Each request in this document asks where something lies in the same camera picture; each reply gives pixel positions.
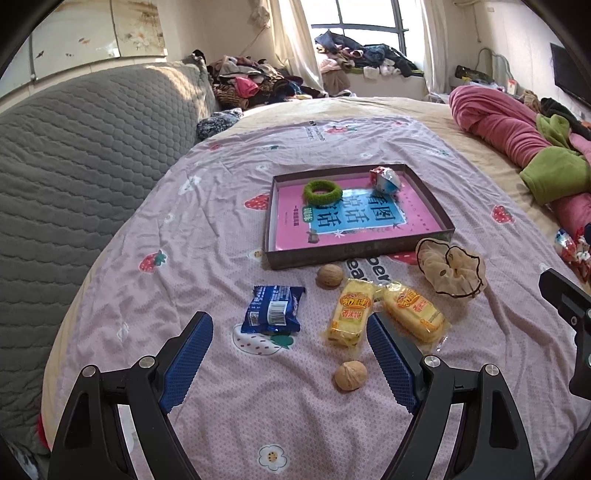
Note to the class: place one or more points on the green fuzzy scrunchie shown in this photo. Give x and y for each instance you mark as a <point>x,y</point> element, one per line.
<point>310,196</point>

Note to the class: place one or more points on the beige sheer scrunchie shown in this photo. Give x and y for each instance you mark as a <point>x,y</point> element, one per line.
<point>468,265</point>

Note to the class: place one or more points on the yellow cake packet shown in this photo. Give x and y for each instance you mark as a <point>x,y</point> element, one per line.
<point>351,314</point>
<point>415,311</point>

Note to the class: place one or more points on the red white candy packet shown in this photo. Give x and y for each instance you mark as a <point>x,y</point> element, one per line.
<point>385,181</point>

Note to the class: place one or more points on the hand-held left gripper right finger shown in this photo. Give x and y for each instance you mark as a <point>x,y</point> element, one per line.
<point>392,364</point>

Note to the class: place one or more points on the black bag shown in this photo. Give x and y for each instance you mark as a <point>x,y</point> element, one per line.
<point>468,72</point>

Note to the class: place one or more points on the colourful candy bag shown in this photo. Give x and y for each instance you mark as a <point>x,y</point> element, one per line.
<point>572,244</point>

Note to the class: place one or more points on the clothes heap on windowsill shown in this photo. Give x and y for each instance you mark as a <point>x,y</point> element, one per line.
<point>369,55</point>

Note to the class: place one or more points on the black television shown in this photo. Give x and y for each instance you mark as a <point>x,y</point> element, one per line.
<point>570,74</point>

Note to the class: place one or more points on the pink fleece blanket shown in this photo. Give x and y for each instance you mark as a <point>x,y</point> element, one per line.
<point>498,124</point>

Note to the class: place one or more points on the grey quilted headboard cover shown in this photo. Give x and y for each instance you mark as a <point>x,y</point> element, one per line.
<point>83,161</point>

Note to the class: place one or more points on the pink strawberry printed blanket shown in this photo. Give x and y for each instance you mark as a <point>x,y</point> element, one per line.
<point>207,258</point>

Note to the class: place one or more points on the beige bed sheet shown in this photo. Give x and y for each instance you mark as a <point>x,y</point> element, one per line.
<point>415,108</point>

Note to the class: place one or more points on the pink and blue book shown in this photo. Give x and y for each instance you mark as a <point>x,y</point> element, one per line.
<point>286,221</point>

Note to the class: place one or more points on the blue cookie packet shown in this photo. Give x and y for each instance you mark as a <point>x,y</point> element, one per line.
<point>272,309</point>

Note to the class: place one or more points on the dark patterned pillow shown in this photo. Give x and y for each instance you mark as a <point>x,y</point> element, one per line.
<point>219,123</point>

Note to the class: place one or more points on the pile of mixed clothes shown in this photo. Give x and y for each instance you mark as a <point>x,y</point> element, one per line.
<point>249,83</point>

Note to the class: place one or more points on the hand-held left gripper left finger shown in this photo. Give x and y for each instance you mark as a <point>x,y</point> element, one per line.
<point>187,364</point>

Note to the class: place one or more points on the walnut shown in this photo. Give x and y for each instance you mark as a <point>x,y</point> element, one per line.
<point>329,277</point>
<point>351,376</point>

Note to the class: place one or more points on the window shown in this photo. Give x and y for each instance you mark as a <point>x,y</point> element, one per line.
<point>364,18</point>

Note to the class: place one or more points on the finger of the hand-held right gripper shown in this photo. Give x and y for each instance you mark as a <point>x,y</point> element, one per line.
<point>561,290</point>

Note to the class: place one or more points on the green fleece cloth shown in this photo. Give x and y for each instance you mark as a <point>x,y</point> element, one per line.
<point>554,170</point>

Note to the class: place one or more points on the shallow grey cardboard box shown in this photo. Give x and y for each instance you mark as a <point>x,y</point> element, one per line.
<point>346,253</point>

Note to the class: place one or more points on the white curtain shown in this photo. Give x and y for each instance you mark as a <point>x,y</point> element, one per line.
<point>434,46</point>
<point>291,41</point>

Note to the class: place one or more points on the floral wall panel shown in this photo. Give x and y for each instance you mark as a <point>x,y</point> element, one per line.
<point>92,32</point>

